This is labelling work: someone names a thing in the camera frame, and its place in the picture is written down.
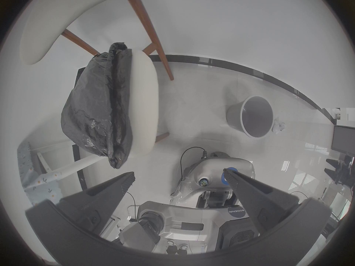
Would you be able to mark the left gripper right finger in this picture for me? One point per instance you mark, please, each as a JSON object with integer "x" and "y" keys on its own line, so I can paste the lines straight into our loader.
{"x": 263, "y": 204}

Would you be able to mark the black plastic bag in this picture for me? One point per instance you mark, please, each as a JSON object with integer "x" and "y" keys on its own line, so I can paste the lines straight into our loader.
{"x": 91, "y": 107}

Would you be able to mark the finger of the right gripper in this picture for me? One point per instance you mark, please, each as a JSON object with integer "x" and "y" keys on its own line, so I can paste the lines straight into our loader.
{"x": 337, "y": 177}
{"x": 336, "y": 165}

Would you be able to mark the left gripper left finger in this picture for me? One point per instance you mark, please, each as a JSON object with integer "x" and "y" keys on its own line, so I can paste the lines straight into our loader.
{"x": 94, "y": 206}

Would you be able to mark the white trash bin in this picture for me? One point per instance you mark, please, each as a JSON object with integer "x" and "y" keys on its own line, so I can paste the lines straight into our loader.
{"x": 256, "y": 115}

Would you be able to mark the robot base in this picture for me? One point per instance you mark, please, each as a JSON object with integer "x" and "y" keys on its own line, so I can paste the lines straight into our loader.
{"x": 216, "y": 168}

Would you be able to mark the white paper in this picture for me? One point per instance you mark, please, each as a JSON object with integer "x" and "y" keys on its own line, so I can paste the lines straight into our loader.
{"x": 278, "y": 125}

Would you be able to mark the white padded wooden chair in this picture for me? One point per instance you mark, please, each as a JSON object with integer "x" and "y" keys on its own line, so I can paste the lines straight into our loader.
{"x": 144, "y": 98}

